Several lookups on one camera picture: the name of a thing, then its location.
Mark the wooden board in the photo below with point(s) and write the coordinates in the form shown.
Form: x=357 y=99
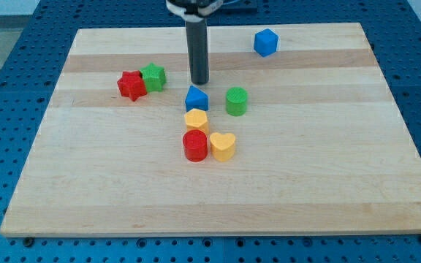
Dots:
x=306 y=141

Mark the blue triangle block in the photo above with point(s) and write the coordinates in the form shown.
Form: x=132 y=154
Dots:
x=196 y=99

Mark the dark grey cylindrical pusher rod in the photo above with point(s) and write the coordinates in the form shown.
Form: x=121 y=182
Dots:
x=197 y=44

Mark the red star block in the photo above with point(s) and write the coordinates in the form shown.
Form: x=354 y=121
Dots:
x=132 y=85

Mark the yellow heart block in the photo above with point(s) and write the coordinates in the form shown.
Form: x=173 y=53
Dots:
x=222 y=146

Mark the green star block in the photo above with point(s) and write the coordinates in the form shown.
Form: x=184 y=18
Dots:
x=154 y=77

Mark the yellow hexagon block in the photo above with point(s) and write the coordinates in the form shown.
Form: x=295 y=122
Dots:
x=196 y=119

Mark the blue perforated table base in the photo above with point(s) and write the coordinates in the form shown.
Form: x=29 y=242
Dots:
x=32 y=69

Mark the blue cube block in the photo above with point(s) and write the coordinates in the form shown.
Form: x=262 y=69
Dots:
x=265 y=42

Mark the green cylinder block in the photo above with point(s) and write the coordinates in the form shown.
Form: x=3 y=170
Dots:
x=236 y=101

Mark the red cylinder block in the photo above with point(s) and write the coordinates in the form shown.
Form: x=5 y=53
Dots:
x=195 y=145

